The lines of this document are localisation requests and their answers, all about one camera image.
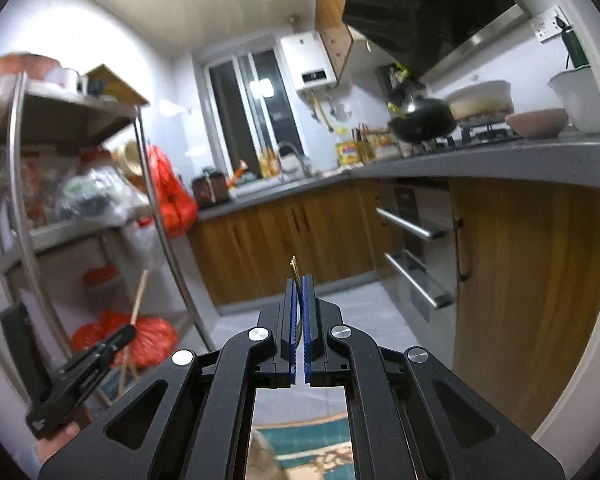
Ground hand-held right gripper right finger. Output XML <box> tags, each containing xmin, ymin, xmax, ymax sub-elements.
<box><xmin>302</xmin><ymin>274</ymin><xmax>566</xmax><ymax>480</ymax></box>

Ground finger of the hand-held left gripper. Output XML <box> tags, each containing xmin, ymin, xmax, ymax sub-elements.
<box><xmin>54</xmin><ymin>323</ymin><xmax>138</xmax><ymax>397</ymax></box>

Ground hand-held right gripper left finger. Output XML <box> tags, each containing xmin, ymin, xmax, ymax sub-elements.
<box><xmin>37</xmin><ymin>275</ymin><xmax>301</xmax><ymax>480</ymax></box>

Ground gold fork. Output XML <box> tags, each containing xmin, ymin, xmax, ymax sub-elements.
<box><xmin>289</xmin><ymin>255</ymin><xmax>305</xmax><ymax>341</ymax></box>

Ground person's left hand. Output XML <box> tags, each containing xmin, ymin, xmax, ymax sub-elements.
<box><xmin>36</xmin><ymin>420</ymin><xmax>83</xmax><ymax>466</ymax></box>

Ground red plastic bag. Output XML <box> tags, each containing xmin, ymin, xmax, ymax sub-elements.
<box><xmin>70</xmin><ymin>309</ymin><xmax>178</xmax><ymax>368</ymax></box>

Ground wooden base cabinets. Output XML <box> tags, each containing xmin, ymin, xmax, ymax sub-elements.
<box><xmin>187</xmin><ymin>177</ymin><xmax>600</xmax><ymax>436</ymax></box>

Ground red lid container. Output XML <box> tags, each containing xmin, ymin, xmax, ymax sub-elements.
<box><xmin>82</xmin><ymin>265</ymin><xmax>121</xmax><ymax>311</ymax></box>

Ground printed teal and beige mat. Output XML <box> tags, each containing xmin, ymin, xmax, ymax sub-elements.
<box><xmin>252</xmin><ymin>412</ymin><xmax>356</xmax><ymax>480</ymax></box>

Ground white plastic bag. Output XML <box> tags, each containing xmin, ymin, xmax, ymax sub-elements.
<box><xmin>122</xmin><ymin>210</ymin><xmax>163</xmax><ymax>281</ymax></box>

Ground dark pressure cooker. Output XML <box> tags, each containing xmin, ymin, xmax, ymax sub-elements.
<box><xmin>191</xmin><ymin>169</ymin><xmax>231</xmax><ymax>206</ymax></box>

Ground yellow soap bottle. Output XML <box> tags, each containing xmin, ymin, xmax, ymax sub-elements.
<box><xmin>257</xmin><ymin>147</ymin><xmax>281</xmax><ymax>178</ymax></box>

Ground metal faucet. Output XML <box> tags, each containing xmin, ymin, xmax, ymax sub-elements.
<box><xmin>277</xmin><ymin>142</ymin><xmax>313</xmax><ymax>178</ymax></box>

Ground clear plastic bag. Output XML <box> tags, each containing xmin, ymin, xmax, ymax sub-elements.
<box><xmin>55</xmin><ymin>165</ymin><xmax>148</xmax><ymax>223</ymax></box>

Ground yellow cooking oil bottle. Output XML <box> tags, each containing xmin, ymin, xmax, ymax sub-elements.
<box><xmin>336</xmin><ymin>129</ymin><xmax>361</xmax><ymax>167</ymax></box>

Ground orange plastic bag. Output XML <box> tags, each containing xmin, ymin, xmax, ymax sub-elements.
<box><xmin>145</xmin><ymin>145</ymin><xmax>199</xmax><ymax>240</ymax></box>

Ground row of condiment bottles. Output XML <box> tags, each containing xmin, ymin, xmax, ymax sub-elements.
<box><xmin>352</xmin><ymin>125</ymin><xmax>401</xmax><ymax>161</ymax></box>

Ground beige scoop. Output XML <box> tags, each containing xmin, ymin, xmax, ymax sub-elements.
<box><xmin>111</xmin><ymin>140</ymin><xmax>148</xmax><ymax>178</ymax></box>

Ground kitchen window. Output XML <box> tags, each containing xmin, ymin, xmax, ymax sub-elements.
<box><xmin>200</xmin><ymin>47</ymin><xmax>306</xmax><ymax>171</ymax></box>

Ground black wok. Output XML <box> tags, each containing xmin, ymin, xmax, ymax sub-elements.
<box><xmin>387</xmin><ymin>97</ymin><xmax>458</xmax><ymax>143</ymax></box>

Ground grey kitchen countertop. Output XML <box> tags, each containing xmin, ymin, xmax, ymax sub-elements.
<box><xmin>197</xmin><ymin>140</ymin><xmax>600</xmax><ymax>221</ymax></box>

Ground metal shelf rack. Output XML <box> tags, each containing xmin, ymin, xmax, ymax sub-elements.
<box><xmin>0</xmin><ymin>72</ymin><xmax>216</xmax><ymax>411</ymax></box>

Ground gas stove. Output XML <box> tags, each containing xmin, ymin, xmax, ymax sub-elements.
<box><xmin>420</xmin><ymin>120</ymin><xmax>526</xmax><ymax>151</ymax></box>

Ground white water heater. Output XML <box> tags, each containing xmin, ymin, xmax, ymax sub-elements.
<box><xmin>279</xmin><ymin>31</ymin><xmax>338</xmax><ymax>93</ymax></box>

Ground cardboard box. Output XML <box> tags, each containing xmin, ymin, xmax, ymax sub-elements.
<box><xmin>82</xmin><ymin>64</ymin><xmax>151</xmax><ymax>106</ymax></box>

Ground white ceramic pot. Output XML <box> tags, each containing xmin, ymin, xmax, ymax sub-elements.
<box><xmin>442</xmin><ymin>80</ymin><xmax>515</xmax><ymax>123</ymax></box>

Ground terracotta pot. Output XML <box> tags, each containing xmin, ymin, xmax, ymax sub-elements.
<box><xmin>0</xmin><ymin>52</ymin><xmax>62</xmax><ymax>81</ymax></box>

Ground pink bowl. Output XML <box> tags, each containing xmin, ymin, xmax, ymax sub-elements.
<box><xmin>505</xmin><ymin>107</ymin><xmax>570</xmax><ymax>141</ymax></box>

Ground black range hood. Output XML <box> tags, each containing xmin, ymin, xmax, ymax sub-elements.
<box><xmin>341</xmin><ymin>0</ymin><xmax>533</xmax><ymax>83</ymax></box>

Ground white plastic basin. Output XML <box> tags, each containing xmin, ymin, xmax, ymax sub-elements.
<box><xmin>547</xmin><ymin>65</ymin><xmax>600</xmax><ymax>133</ymax></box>

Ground dark green bottle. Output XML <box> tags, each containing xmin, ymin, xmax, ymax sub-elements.
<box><xmin>560</xmin><ymin>17</ymin><xmax>592</xmax><ymax>68</ymax></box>

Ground wooden wall cabinet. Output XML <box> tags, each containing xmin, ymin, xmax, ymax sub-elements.
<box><xmin>314</xmin><ymin>0</ymin><xmax>356</xmax><ymax>83</ymax></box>

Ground white wall socket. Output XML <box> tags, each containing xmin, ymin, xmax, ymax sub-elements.
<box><xmin>529</xmin><ymin>6</ymin><xmax>571</xmax><ymax>43</ymax></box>

